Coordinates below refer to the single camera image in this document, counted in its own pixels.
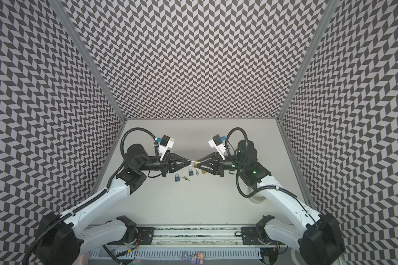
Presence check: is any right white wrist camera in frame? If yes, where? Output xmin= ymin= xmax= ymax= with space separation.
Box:
xmin=209 ymin=134 xmax=226 ymax=160

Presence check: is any purple toy figure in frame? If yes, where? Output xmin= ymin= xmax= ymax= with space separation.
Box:
xmin=182 ymin=252 xmax=205 ymax=265

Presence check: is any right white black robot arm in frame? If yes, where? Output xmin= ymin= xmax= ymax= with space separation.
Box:
xmin=193 ymin=127 xmax=346 ymax=265

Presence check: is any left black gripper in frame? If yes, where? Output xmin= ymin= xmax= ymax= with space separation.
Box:
xmin=138 ymin=151 xmax=191 ymax=179

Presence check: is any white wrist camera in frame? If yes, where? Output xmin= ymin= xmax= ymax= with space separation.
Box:
xmin=209 ymin=134 xmax=226 ymax=160
xmin=155 ymin=135 xmax=175 ymax=161

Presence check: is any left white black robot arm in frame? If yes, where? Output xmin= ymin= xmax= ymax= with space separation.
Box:
xmin=22 ymin=128 xmax=191 ymax=265

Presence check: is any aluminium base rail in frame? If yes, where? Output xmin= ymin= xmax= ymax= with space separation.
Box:
xmin=86 ymin=223 xmax=302 ymax=249

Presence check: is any white slotted cable duct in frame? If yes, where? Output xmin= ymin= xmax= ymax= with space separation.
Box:
xmin=87 ymin=248 xmax=263 ymax=261

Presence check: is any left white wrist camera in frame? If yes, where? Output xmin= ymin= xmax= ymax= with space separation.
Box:
xmin=155 ymin=135 xmax=175 ymax=161

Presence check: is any blue padlock with keys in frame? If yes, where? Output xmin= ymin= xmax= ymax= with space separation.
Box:
xmin=175 ymin=174 xmax=190 ymax=182

